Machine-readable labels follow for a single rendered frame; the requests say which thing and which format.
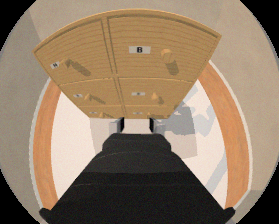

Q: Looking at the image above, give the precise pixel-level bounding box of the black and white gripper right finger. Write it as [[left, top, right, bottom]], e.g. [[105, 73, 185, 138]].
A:
[[149, 118, 165, 137]]

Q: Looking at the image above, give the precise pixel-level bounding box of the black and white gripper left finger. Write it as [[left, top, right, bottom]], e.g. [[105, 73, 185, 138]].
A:
[[109, 117, 124, 136]]

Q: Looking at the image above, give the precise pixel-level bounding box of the small tan wooden chest of drawers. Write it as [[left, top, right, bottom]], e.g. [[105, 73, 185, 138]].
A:
[[32, 9, 222, 119]]

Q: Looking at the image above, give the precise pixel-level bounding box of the brown wooden drawer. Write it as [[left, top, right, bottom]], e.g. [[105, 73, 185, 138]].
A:
[[59, 77, 121, 105], [109, 14, 216, 79], [35, 18, 113, 83], [78, 105, 125, 119], [119, 77, 192, 105], [125, 105, 175, 119]]

